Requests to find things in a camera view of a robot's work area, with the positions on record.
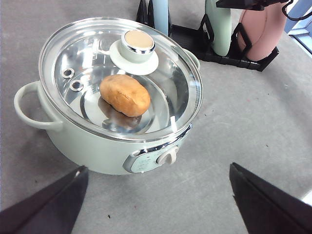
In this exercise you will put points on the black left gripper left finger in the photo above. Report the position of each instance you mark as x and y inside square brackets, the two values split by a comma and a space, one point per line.
[52, 209]

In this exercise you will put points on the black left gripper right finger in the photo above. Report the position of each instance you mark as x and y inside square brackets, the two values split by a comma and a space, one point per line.
[267, 209]

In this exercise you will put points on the brown potato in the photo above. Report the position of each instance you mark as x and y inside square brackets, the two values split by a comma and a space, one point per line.
[126, 95]

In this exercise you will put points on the glass pot lid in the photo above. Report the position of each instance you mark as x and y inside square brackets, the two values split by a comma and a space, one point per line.
[75, 58]

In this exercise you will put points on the green plate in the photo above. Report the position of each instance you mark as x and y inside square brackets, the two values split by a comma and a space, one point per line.
[221, 24]

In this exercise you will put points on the green electric steamer pot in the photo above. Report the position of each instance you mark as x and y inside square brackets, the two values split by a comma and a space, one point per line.
[106, 158]

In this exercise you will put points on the blue plate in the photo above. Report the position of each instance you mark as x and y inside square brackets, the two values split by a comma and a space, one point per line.
[160, 13]

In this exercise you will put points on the grey table mat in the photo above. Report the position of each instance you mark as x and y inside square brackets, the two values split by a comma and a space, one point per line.
[258, 120]

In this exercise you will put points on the black dish rack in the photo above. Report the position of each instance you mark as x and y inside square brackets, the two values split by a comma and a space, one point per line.
[199, 38]

